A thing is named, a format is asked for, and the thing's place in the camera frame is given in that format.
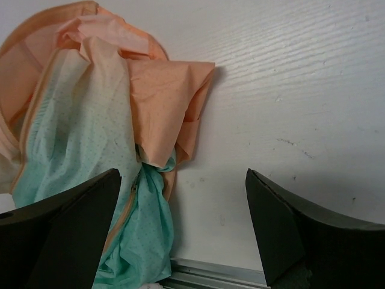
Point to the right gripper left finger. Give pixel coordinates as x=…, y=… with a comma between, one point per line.
x=58, y=241

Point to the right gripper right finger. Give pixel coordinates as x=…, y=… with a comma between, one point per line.
x=304, y=245

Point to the orange and teal jacket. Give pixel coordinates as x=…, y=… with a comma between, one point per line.
x=82, y=91

